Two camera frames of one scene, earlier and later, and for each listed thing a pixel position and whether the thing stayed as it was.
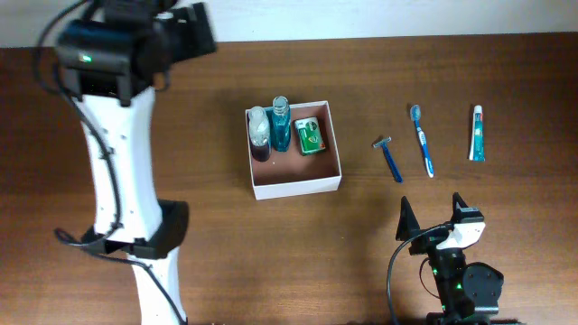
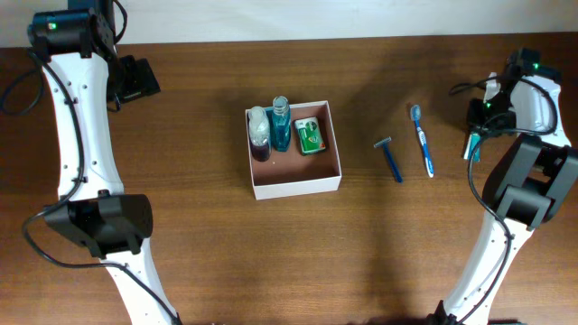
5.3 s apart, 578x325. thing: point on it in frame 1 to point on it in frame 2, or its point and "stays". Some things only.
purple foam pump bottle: [259, 134] stays
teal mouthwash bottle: [281, 125] stays
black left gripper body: [181, 40] to [129, 81]
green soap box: [309, 134] stays
